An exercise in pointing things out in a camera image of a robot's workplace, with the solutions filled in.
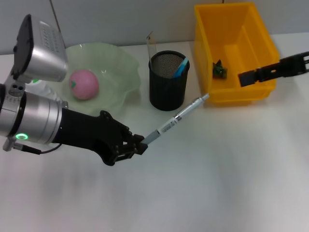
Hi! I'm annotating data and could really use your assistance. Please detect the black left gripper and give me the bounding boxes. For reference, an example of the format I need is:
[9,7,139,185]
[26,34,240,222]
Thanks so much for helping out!
[59,108,149,167]

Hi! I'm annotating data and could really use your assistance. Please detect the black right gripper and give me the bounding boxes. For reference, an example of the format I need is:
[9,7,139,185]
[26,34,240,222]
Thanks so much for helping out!
[238,50,309,87]

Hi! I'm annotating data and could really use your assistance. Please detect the silver white pen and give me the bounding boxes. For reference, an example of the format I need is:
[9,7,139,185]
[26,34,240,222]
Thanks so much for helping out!
[143,93,210,146]

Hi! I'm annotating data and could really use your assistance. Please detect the blue capped scissors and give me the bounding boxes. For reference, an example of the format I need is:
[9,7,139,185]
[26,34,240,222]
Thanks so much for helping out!
[173,57,189,78]

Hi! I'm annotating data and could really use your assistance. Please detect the pink toy peach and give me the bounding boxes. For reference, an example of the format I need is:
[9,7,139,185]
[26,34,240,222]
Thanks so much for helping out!
[69,69,99,101]

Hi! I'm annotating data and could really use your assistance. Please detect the clear plastic ruler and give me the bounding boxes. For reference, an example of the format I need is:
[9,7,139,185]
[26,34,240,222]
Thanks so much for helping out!
[146,30,159,66]

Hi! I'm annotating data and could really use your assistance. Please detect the clear green-label water bottle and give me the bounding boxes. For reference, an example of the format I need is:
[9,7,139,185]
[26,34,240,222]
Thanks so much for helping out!
[24,78,69,110]

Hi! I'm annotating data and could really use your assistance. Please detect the black mesh pen holder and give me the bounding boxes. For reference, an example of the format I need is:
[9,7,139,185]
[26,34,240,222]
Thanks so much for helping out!
[149,50,191,112]

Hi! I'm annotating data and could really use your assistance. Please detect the pale green wavy fruit plate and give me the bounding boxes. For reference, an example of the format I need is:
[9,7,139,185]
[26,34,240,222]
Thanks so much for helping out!
[62,42,142,116]

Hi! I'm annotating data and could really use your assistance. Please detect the yellow plastic bin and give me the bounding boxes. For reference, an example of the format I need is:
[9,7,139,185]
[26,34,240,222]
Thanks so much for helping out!
[194,2,281,104]

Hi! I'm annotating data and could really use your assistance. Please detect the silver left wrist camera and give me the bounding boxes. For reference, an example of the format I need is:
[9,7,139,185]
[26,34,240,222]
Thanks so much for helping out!
[12,14,69,83]

